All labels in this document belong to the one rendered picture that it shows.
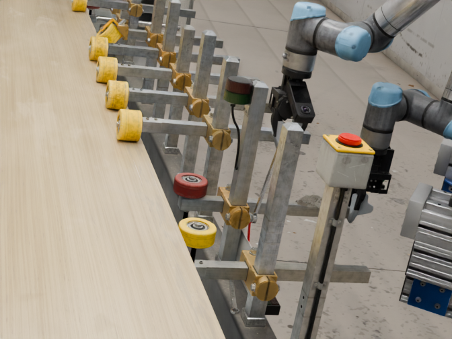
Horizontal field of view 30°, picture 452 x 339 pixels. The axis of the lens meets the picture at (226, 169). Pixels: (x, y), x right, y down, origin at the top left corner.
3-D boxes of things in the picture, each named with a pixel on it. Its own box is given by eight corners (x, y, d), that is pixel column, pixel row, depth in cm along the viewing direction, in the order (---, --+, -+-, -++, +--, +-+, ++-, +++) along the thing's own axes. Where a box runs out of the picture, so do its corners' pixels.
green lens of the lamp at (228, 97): (245, 97, 193) (247, 87, 193) (252, 105, 188) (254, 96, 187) (220, 95, 192) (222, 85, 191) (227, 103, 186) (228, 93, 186)
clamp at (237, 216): (234, 205, 211) (237, 187, 209) (248, 230, 199) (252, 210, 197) (212, 204, 209) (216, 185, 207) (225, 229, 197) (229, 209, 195)
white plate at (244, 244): (226, 246, 216) (233, 210, 212) (253, 299, 193) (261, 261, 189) (224, 246, 216) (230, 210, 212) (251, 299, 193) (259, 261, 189)
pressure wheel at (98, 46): (107, 58, 280) (103, 64, 288) (108, 34, 281) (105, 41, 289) (89, 56, 278) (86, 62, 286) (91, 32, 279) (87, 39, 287)
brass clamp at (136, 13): (138, 11, 363) (140, -2, 361) (142, 17, 351) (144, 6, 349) (124, 9, 361) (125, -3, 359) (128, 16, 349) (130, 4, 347)
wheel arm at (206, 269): (362, 279, 194) (366, 263, 192) (368, 287, 191) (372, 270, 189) (177, 274, 181) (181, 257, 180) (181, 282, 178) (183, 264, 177)
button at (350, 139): (354, 142, 145) (356, 133, 144) (363, 151, 141) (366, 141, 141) (333, 140, 144) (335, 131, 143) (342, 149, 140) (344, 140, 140)
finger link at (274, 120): (285, 136, 203) (292, 101, 200) (287, 138, 201) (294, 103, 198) (266, 134, 201) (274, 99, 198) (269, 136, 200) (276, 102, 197)
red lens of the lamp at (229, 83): (247, 87, 192) (249, 77, 192) (254, 95, 187) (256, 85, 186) (222, 84, 191) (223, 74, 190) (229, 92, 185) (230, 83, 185)
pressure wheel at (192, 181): (197, 214, 208) (204, 171, 204) (204, 229, 201) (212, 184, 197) (165, 212, 206) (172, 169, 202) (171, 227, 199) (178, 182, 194)
